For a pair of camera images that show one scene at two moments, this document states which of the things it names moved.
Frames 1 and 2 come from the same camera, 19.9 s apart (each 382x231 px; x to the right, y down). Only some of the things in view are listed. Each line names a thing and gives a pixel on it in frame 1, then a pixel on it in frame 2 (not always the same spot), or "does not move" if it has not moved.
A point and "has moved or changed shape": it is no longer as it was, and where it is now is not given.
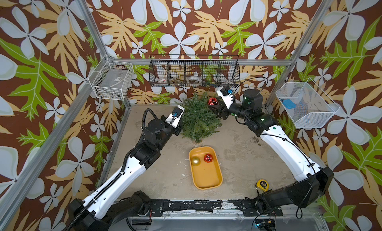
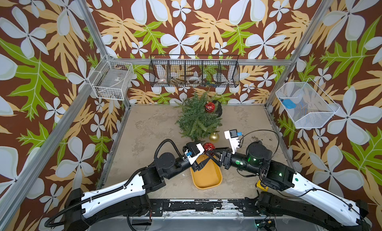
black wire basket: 193,70 does not move
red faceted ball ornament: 213,101 has moved or changed shape
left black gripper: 176,130 -> 196,165
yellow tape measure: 262,184 does not move
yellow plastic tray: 206,175 does not move
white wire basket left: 111,79 does not move
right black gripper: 221,110 -> 227,153
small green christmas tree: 198,120 does not move
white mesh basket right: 314,108 does not move
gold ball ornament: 195,161 has moved or changed shape
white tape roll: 194,79 does not move
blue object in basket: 289,103 does not move
